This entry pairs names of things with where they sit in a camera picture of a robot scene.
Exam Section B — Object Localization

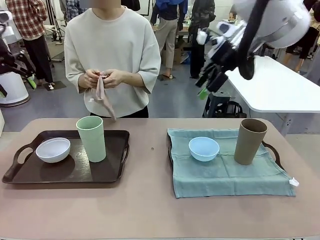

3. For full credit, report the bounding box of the person's left forearm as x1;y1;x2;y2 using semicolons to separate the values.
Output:
121;70;147;89

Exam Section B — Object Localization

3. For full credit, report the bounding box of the bystander in red plaid shirt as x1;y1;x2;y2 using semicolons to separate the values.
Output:
5;0;55;86

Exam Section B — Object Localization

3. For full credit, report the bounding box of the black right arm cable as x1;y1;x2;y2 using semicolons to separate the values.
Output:
234;0;270;81

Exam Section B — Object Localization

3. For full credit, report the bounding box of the person's left hand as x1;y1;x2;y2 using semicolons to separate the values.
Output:
101;69;125;89

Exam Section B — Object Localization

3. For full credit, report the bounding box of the light blue bowl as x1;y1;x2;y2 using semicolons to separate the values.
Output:
188;136;221;163

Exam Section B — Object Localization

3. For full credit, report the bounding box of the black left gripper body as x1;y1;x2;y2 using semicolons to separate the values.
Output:
0;36;16;74

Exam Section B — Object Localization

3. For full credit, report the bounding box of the white cylindrical pedestal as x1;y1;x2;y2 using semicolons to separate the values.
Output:
0;24;30;106

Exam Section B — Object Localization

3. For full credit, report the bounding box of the bystander in blue top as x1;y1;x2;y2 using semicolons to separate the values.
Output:
149;0;189;80

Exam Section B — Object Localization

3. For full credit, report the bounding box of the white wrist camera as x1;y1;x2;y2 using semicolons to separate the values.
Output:
0;10;14;25
196;20;241;46

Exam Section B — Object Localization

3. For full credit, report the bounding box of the beige cloth mat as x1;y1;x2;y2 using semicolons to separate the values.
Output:
89;72;118;122

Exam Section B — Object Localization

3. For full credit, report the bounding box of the white background table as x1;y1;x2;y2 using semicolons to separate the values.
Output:
223;55;320;137

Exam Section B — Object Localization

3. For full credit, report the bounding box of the cardboard box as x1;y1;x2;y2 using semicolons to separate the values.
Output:
173;46;192;65

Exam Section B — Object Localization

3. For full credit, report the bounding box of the blue-green cloth mat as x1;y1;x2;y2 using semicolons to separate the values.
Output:
166;127;300;199

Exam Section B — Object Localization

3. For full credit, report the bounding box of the bystander in black clothes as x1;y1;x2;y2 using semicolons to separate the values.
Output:
188;0;216;80

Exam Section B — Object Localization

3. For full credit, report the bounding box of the bystander in black dress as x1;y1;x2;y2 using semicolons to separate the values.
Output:
284;23;320;74

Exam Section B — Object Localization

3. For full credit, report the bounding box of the bystander in blue plaid shirt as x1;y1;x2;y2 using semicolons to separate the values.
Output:
65;0;85;16

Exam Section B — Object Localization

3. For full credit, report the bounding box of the brown tall cup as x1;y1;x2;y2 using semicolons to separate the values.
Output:
233;118;269;166

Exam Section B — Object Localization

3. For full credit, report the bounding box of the black step stool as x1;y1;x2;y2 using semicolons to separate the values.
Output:
201;90;248;119

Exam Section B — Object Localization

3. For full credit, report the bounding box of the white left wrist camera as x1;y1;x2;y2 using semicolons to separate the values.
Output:
0;10;14;25

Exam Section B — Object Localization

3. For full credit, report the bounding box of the dark brown handled tray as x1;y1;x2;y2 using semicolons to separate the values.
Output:
1;129;131;185
167;139;283;173

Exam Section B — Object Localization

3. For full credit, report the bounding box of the white bowl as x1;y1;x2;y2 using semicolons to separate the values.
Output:
35;137;72;164

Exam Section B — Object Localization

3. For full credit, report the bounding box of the person in white shirt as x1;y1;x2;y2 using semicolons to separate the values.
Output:
63;0;162;119

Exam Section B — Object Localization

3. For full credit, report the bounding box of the light green tall cup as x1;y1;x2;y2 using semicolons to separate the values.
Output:
75;115;108;164

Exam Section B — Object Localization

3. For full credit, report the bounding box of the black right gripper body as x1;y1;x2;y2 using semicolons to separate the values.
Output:
208;41;241;75

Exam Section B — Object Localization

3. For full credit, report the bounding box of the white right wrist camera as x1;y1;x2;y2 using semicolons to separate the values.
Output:
196;20;241;46

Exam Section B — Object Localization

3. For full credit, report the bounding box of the black floor stand plate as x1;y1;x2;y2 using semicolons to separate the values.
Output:
42;80;68;91

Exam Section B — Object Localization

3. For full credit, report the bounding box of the person's right hand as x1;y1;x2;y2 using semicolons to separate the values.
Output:
83;69;104;90

